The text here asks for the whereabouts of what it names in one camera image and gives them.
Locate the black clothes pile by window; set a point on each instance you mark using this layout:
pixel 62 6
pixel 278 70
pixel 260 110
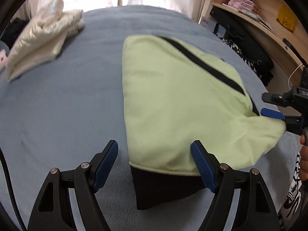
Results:
pixel 12 31

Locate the green and black hooded jacket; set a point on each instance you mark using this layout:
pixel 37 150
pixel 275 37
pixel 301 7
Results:
pixel 175 94

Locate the folded cream puffer jacket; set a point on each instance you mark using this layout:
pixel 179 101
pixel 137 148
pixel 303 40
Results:
pixel 43 38

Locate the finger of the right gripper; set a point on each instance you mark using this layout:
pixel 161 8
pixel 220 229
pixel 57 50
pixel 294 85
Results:
pixel 281 115
pixel 282 100

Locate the pink mini drawer box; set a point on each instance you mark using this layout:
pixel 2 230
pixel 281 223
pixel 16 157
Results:
pixel 244 4

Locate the person's right hand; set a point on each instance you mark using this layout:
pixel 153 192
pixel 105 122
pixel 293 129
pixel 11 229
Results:
pixel 303 172

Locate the black white printed bedsheet edge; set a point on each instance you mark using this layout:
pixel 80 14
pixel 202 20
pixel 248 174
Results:
pixel 290 209

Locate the yellow paper on shelf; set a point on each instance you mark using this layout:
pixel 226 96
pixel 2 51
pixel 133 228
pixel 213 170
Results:
pixel 287 18

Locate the white blue box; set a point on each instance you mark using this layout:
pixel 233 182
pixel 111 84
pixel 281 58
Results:
pixel 214 27

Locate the blue bed blanket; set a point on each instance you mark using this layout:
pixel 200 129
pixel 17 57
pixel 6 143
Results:
pixel 63 112

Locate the wooden shelf unit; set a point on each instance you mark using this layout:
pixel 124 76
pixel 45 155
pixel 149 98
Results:
pixel 288 69

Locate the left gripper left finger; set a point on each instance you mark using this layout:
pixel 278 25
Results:
pixel 52 209

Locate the black white patterned cloth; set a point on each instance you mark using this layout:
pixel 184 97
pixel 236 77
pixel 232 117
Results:
pixel 232 33

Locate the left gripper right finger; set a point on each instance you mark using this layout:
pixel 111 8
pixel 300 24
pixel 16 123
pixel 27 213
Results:
pixel 255 210

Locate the pink white cat plush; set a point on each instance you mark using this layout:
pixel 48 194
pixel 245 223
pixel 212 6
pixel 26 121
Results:
pixel 3 60

